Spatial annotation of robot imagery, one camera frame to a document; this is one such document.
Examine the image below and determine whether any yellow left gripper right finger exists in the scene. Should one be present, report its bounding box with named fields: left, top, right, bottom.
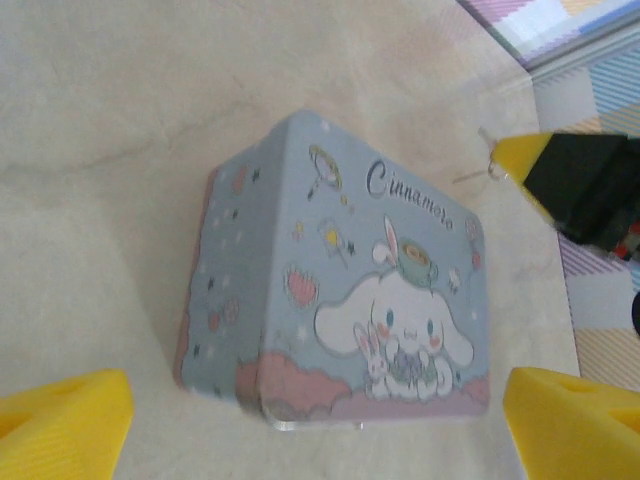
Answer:
left=502, top=366, right=640, bottom=480

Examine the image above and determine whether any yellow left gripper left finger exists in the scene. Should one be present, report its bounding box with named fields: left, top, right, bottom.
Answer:
left=0, top=368, right=136, bottom=480

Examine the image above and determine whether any small silver key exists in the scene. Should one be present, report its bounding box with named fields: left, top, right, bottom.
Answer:
left=452, top=125, right=509, bottom=184

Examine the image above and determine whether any blue cartoon tin box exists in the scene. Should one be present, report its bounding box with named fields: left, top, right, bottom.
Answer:
left=172, top=108, right=494, bottom=432

